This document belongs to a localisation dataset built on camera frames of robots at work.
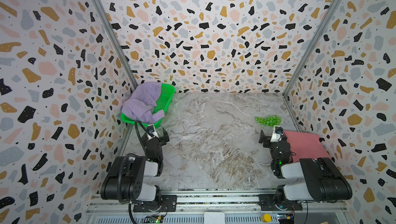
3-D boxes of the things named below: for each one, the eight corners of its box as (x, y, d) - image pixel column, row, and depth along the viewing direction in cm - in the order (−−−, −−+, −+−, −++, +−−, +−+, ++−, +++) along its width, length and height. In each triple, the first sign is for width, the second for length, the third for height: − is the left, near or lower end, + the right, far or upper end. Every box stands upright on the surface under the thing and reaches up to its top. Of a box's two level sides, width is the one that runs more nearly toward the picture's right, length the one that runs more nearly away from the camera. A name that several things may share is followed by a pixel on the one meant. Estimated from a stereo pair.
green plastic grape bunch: (256, 127, 105) (258, 123, 101) (254, 119, 110) (256, 115, 106) (279, 127, 105) (282, 123, 101) (277, 119, 110) (279, 115, 106)
